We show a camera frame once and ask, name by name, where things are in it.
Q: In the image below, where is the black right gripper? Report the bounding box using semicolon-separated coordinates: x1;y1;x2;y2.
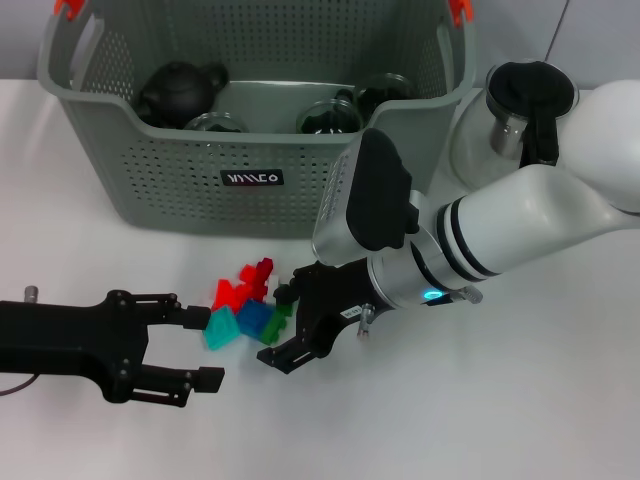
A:
255;259;381;376

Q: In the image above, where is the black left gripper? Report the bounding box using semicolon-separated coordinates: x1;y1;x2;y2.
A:
0;288;225;409

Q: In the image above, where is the green toy block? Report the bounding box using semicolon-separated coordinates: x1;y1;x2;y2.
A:
275;284;296;318
259;314;290;346

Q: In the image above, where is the blue toy block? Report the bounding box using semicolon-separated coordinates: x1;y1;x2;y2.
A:
235;299;275;341

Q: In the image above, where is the teal toy block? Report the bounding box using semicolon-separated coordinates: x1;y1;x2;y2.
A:
202;305;244;352

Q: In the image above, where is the coral red toy block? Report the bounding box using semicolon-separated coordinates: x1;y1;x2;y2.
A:
210;278;251;311

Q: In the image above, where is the grey perforated storage basket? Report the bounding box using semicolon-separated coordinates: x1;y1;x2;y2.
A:
37;0;476;240

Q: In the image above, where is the black teapot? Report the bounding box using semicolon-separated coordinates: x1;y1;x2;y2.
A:
135;59;230;127

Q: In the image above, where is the glass carafe with black lid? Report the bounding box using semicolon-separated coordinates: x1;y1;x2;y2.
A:
448;58;581;189

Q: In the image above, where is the black right wrist camera housing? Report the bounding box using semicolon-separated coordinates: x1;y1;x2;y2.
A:
312;127;421;266

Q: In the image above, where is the left arm grey cable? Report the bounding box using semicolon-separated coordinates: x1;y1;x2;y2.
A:
0;372;39;396

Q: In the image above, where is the thin dark background cable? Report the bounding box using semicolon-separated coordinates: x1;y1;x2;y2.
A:
547;0;571;60

